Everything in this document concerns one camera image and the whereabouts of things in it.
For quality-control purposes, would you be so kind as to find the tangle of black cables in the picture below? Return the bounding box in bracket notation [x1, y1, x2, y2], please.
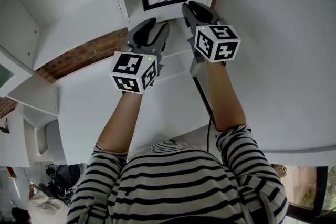
[45, 164, 79, 201]

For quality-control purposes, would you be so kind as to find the red-handled tool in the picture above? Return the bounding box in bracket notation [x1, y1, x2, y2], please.
[5, 166, 17, 179]

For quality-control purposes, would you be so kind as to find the person's striped shirt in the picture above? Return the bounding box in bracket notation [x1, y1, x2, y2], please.
[67, 125, 289, 224]

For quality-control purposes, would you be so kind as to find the black-framed window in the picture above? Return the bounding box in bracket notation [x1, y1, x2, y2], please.
[285, 165, 336, 220]

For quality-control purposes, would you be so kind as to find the beige cloth bag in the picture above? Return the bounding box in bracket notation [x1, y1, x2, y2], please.
[27, 189, 71, 224]

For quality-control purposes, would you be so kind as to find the brown woven basket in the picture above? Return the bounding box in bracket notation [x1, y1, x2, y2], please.
[272, 164, 287, 179]

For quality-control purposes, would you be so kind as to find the black shoe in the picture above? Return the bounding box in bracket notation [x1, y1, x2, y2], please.
[11, 206, 32, 224]

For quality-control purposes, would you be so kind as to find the white side cabinet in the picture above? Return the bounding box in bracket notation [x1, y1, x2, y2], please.
[0, 110, 31, 168]

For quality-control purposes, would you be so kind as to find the person's right forearm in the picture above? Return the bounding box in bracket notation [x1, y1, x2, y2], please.
[205, 61, 247, 132]

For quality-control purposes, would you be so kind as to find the black round device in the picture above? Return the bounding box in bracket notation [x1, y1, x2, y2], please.
[56, 165, 81, 189]

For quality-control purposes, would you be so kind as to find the white arched glass cabinet door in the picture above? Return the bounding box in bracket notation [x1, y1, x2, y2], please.
[0, 52, 34, 98]

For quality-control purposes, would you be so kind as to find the person's left forearm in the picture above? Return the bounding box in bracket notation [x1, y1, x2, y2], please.
[96, 91, 144, 155]

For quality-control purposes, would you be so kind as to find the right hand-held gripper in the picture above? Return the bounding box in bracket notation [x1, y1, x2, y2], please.
[182, 0, 242, 76]

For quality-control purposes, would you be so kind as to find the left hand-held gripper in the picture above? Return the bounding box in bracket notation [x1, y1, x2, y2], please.
[109, 17, 171, 94]

